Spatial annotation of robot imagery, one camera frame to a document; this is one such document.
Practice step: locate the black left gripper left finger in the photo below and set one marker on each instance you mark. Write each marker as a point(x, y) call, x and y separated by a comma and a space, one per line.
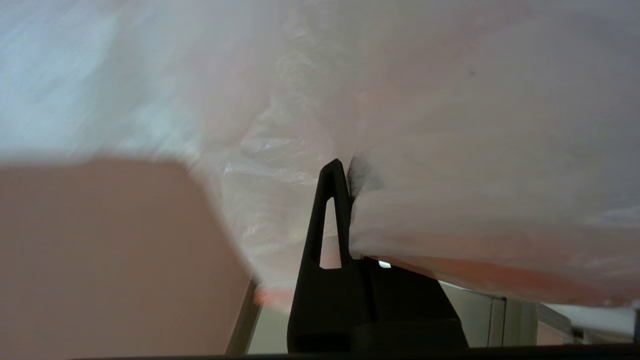
point(325, 305)

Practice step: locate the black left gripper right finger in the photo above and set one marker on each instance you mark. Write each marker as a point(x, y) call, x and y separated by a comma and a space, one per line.
point(410, 310)

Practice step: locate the white plastic bag liner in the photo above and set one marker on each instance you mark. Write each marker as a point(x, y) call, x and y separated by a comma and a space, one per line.
point(450, 125)

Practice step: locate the grey door frame post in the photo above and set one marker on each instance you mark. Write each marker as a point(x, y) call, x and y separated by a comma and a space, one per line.
point(243, 320)
point(497, 322)

